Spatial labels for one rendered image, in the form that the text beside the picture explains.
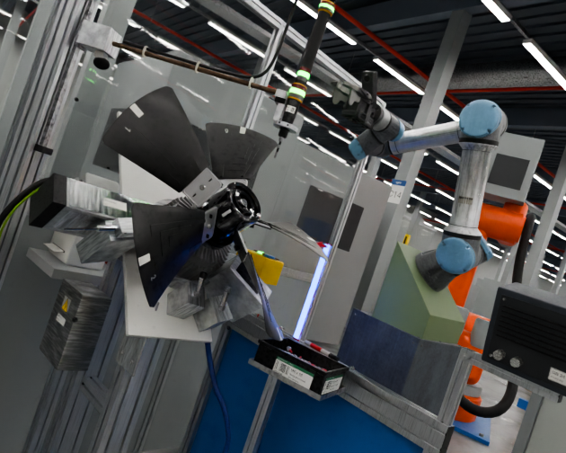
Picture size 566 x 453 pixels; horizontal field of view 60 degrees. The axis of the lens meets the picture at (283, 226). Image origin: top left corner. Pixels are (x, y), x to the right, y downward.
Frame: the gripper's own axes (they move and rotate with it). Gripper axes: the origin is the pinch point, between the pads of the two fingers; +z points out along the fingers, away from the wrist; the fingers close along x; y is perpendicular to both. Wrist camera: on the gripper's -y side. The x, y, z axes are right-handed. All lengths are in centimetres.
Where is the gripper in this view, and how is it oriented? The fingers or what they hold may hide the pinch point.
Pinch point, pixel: (340, 82)
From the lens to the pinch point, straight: 154.0
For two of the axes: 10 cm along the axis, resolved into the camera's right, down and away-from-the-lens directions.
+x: -6.8, -2.2, 7.0
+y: -3.2, 9.5, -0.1
